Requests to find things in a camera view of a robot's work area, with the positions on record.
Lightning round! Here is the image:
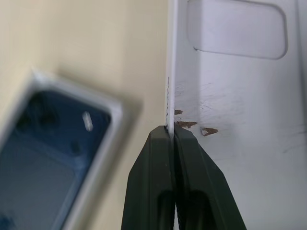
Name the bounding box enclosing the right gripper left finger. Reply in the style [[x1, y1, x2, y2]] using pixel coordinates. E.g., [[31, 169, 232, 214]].
[[120, 126, 177, 230]]

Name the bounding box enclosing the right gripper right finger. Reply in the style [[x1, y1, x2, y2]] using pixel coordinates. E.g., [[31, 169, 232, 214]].
[[173, 127, 248, 230]]

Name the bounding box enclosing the white phone box lid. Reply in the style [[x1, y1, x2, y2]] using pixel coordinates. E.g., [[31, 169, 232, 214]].
[[165, 0, 307, 230]]

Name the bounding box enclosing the dark blue phone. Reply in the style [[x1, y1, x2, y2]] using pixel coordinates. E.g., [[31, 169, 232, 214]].
[[0, 89, 114, 230]]

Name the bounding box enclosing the white phone box base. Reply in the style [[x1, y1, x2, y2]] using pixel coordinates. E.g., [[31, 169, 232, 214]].
[[0, 68, 125, 230]]

